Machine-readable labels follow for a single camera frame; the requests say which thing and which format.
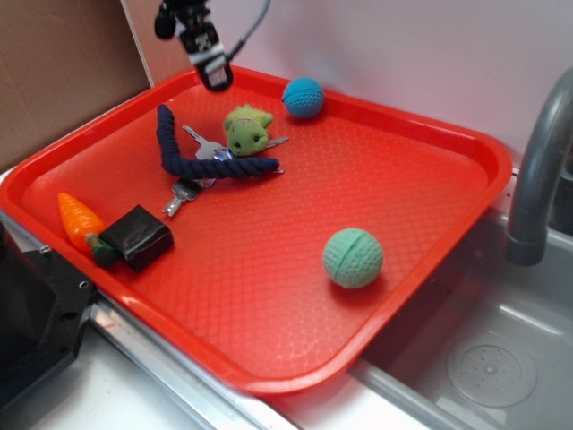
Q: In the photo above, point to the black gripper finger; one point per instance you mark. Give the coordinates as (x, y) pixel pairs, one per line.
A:
(204, 49)
(164, 24)

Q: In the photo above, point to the green plush animal toy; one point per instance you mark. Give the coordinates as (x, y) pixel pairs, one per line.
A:
(247, 130)

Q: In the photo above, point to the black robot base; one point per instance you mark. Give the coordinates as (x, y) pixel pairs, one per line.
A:
(45, 302)

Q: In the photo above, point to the brown cardboard panel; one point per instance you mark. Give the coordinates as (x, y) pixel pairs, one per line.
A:
(64, 63)

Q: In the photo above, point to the blue rubber ball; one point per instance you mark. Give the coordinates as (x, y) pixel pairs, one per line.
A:
(303, 98)

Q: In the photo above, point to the silver key bunch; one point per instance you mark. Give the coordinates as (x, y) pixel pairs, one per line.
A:
(185, 190)

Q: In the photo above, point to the black rectangular block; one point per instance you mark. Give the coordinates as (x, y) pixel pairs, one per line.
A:
(139, 237)

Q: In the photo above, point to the red plastic tray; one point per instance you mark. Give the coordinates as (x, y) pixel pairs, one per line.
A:
(243, 290)

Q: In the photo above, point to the orange toy carrot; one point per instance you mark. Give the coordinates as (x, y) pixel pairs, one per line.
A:
(83, 228)

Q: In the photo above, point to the green rubber ball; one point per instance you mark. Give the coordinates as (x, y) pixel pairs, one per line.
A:
(353, 258)

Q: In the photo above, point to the grey sink faucet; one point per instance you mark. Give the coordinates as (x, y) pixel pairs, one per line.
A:
(542, 197)

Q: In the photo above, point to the grey sink basin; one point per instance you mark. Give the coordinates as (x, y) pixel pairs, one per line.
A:
(483, 343)

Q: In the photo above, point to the navy blue rope toy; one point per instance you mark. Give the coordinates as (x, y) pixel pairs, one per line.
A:
(198, 169)

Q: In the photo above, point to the metal rail strip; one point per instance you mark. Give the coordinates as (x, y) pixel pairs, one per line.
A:
(125, 377)

